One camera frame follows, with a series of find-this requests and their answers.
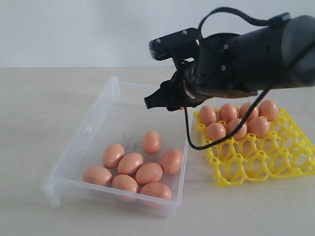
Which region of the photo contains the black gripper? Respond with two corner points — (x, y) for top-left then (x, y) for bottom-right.
(144, 33), (239, 111)

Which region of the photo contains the black cable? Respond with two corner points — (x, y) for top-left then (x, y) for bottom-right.
(183, 6), (291, 150)

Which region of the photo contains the yellow plastic egg tray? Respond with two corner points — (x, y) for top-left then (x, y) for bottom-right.
(204, 107), (315, 187)

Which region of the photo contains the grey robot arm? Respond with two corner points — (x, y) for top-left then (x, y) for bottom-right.
(144, 15), (315, 111)

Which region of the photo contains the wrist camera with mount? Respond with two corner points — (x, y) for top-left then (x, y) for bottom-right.
(149, 28), (199, 70)

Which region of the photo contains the clear plastic bin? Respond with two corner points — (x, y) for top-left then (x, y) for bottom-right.
(42, 76), (192, 216)

